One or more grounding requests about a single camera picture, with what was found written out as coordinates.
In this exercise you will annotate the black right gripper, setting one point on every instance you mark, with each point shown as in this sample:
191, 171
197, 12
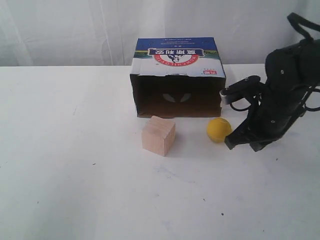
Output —
275, 115

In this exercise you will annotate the yellow tennis ball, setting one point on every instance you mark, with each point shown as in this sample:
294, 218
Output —
217, 129

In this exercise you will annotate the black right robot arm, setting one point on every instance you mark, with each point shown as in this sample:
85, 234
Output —
292, 75

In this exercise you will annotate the light wooden cube block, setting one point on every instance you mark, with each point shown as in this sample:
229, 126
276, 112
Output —
158, 135

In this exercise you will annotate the blue white cardboard box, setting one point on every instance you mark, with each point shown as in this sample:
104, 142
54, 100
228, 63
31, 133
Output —
177, 77

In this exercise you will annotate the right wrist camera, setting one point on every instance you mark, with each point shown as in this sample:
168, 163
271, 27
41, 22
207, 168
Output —
247, 87

